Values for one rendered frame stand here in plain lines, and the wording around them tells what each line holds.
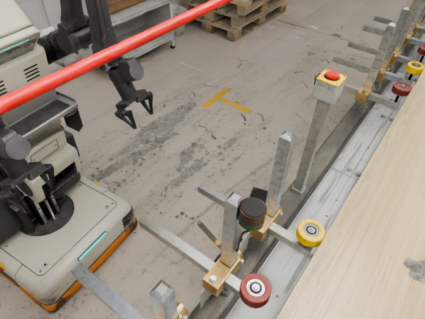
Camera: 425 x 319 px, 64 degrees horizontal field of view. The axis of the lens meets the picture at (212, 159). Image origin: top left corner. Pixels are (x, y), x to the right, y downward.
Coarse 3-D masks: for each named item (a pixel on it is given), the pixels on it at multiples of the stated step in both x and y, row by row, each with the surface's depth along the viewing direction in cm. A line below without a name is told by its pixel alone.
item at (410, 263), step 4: (408, 260) 94; (412, 260) 94; (424, 260) 94; (404, 264) 94; (408, 264) 93; (412, 264) 92; (416, 264) 92; (420, 264) 93; (424, 264) 93; (408, 268) 93; (412, 268) 93; (416, 268) 92; (420, 268) 92; (424, 268) 91; (412, 272) 91; (416, 272) 91; (420, 272) 92; (424, 272) 91; (412, 276) 91; (416, 276) 90; (420, 276) 90; (424, 276) 91; (424, 280) 90
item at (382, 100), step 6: (348, 84) 176; (342, 90) 177; (348, 90) 175; (354, 90) 173; (372, 96) 170; (378, 96) 168; (384, 96) 169; (378, 102) 169; (384, 102) 167; (390, 102) 165; (396, 108) 165
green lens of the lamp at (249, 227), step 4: (240, 220) 77; (240, 224) 78; (244, 224) 76; (248, 224) 76; (260, 224) 76; (244, 228) 77; (248, 228) 77; (252, 228) 76; (256, 228) 77; (260, 228) 77
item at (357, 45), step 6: (348, 42) 211; (354, 42) 211; (354, 48) 211; (360, 48) 209; (366, 48) 207; (372, 48) 206; (396, 60) 201; (402, 60) 199; (408, 60) 197; (414, 60) 196
